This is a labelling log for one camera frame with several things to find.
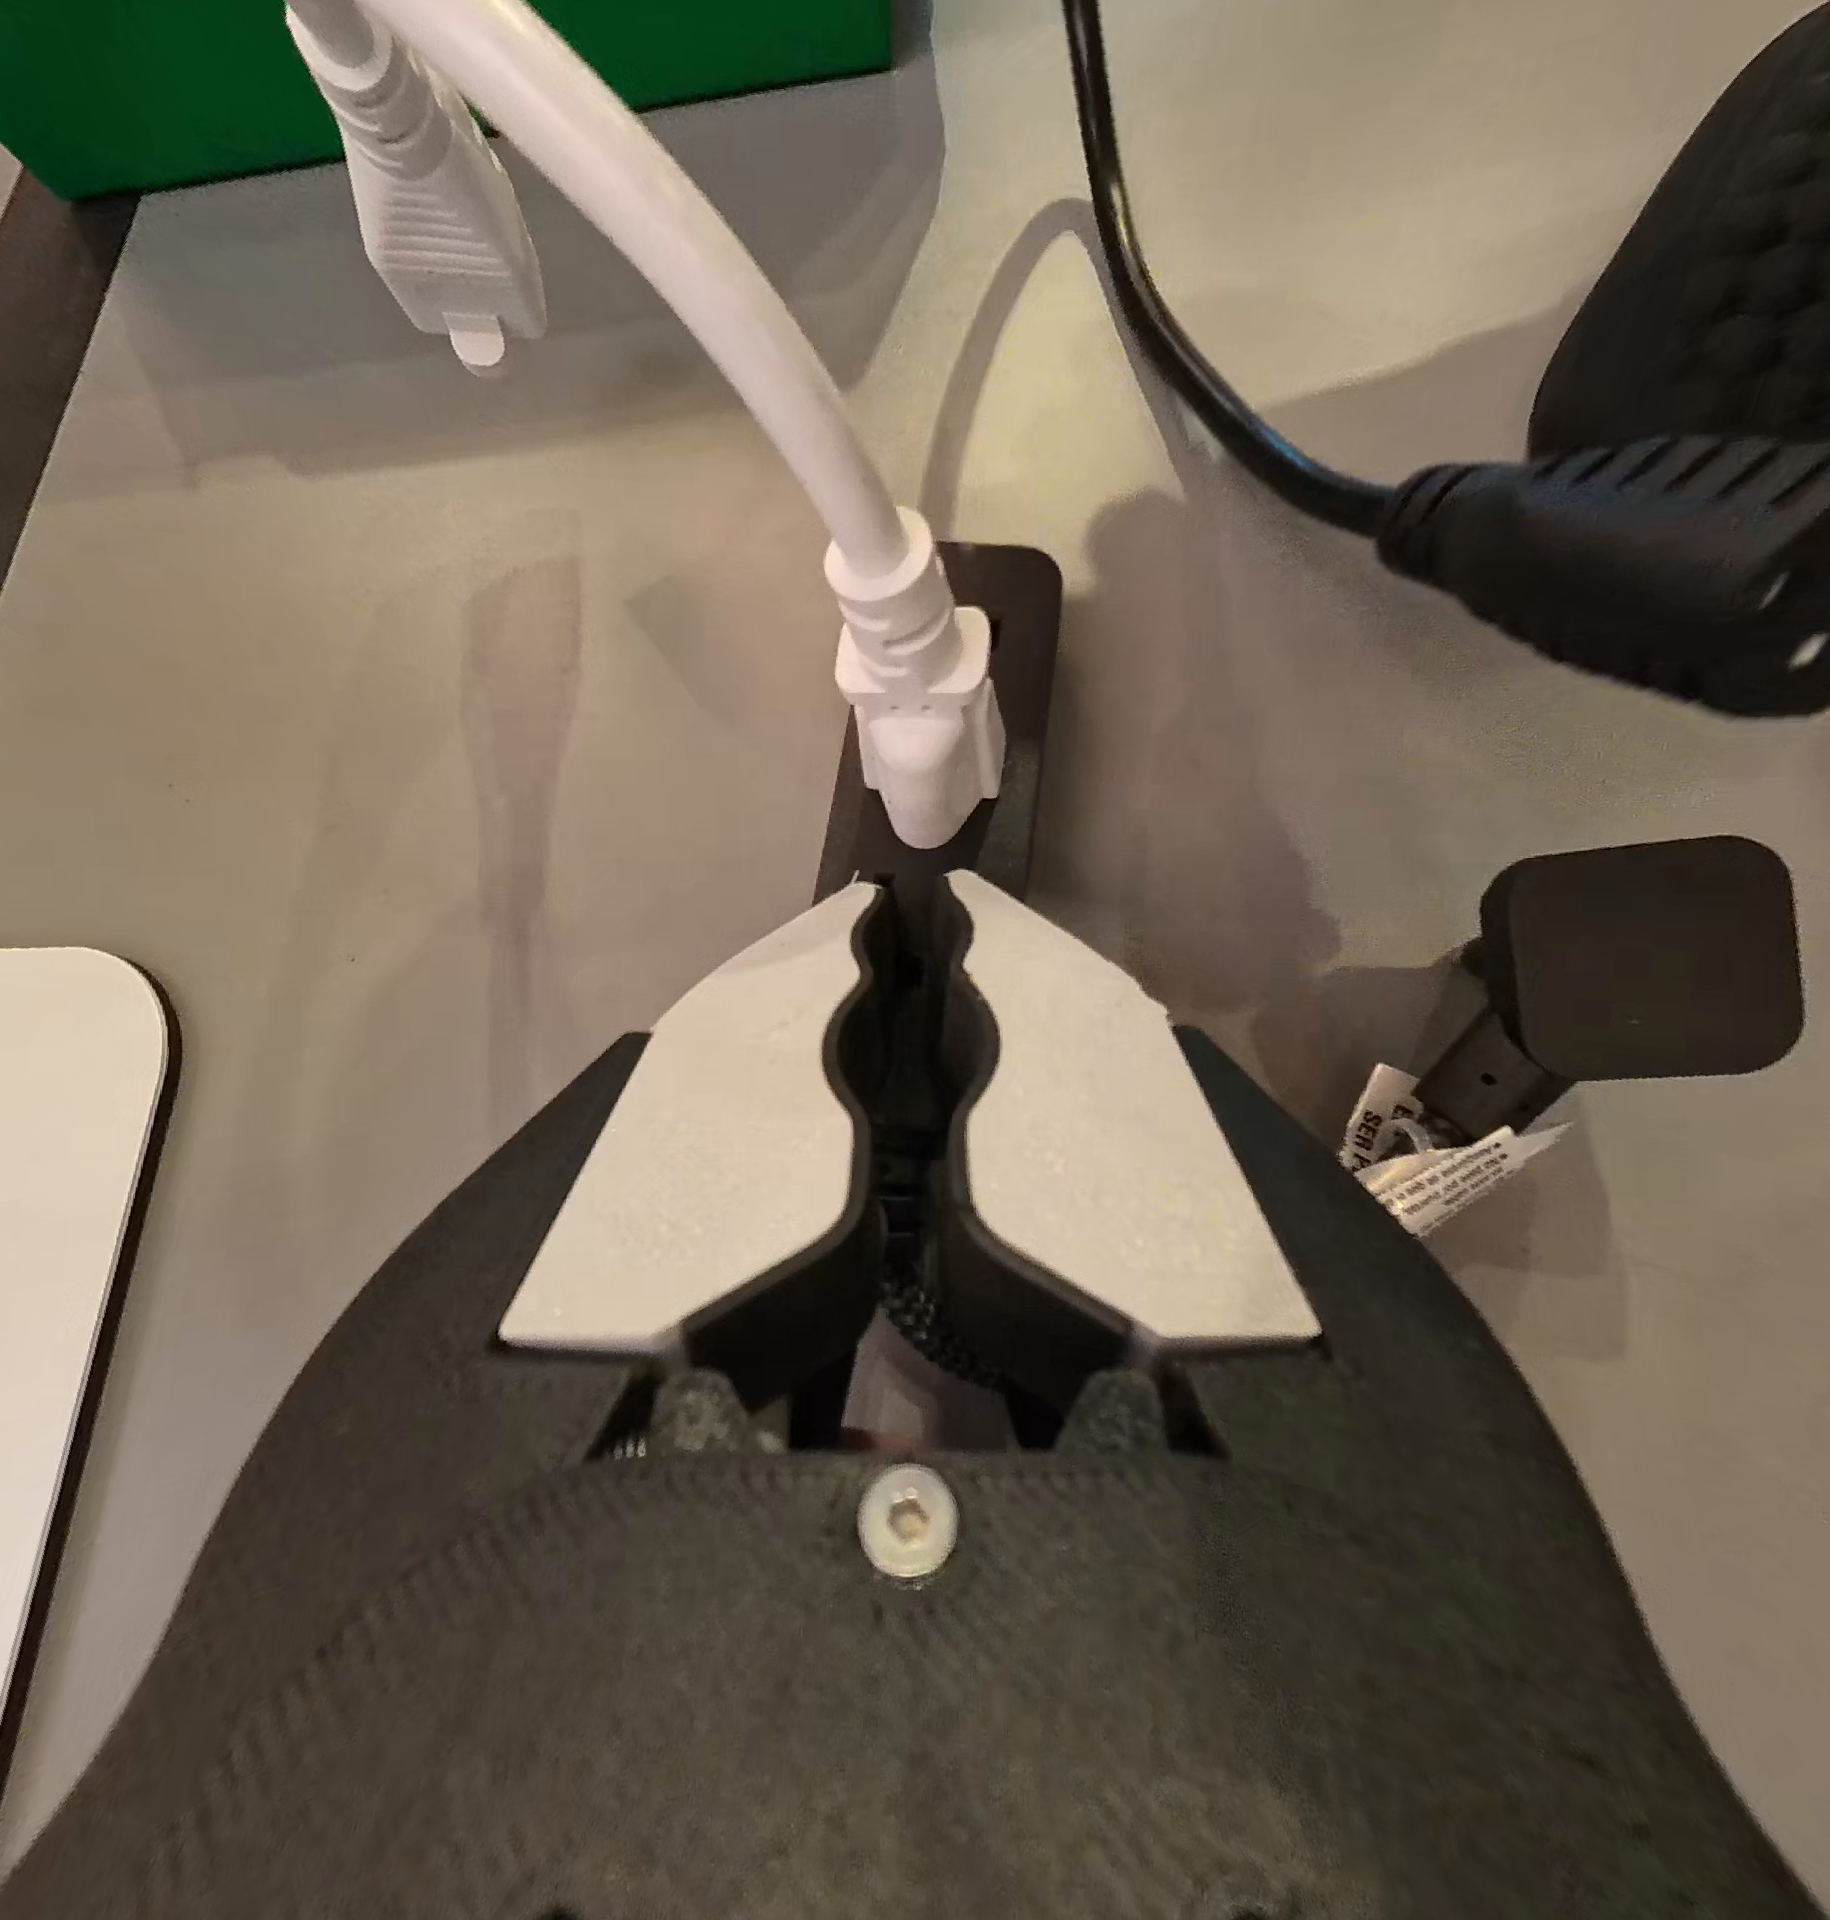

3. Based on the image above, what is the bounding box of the white power cord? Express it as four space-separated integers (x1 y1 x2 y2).
376 0 939 603

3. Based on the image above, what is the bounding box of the black cord connector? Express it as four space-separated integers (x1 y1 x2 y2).
1372 434 1830 723

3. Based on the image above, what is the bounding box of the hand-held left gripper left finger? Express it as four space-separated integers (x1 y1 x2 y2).
497 886 894 1450

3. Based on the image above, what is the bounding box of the green plastic bin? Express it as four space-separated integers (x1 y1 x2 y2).
0 0 901 203

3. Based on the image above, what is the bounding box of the black mesh pad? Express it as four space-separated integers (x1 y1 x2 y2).
1529 0 1830 471

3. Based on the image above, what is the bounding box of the black flat strip plug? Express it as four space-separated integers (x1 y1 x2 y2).
1419 835 1806 1122

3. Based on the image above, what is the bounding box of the white cord connector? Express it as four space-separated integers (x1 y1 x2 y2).
283 0 551 380

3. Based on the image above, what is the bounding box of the black braided strip cable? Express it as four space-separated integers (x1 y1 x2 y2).
863 1109 1009 1401

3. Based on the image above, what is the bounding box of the white power plug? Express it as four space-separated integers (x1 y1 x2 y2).
827 510 1009 858

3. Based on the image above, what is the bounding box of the black power strip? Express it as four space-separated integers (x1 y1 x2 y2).
813 538 1067 1142

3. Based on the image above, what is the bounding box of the black power cord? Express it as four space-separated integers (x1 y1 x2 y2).
1063 0 1434 533

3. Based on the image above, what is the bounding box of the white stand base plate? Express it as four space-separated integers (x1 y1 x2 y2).
0 945 185 1792

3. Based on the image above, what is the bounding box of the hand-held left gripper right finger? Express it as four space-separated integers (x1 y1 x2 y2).
939 873 1324 1450

